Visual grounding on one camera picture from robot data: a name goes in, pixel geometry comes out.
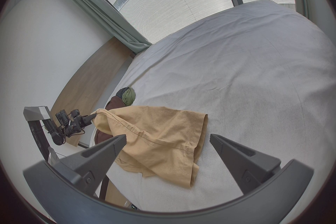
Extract tan shorts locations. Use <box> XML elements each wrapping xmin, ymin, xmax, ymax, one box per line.
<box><xmin>93</xmin><ymin>105</ymin><xmax>208</xmax><ymax>189</ymax></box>

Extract green garment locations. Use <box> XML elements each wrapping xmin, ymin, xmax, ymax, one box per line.
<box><xmin>122</xmin><ymin>88</ymin><xmax>136</xmax><ymax>106</ymax></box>

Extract bed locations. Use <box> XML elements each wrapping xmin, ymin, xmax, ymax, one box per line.
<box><xmin>50</xmin><ymin>0</ymin><xmax>336</xmax><ymax>214</ymax></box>

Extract dark brown shorts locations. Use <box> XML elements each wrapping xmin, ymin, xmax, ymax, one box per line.
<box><xmin>94</xmin><ymin>96</ymin><xmax>127</xmax><ymax>145</ymax></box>

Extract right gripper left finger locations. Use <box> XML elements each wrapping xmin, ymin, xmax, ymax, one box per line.
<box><xmin>54</xmin><ymin>134</ymin><xmax>127</xmax><ymax>196</ymax></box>

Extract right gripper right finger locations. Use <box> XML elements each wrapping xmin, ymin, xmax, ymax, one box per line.
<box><xmin>209</xmin><ymin>134</ymin><xmax>281</xmax><ymax>195</ymax></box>

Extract black garment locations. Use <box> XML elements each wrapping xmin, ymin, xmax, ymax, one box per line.
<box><xmin>115</xmin><ymin>88</ymin><xmax>129</xmax><ymax>99</ymax></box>

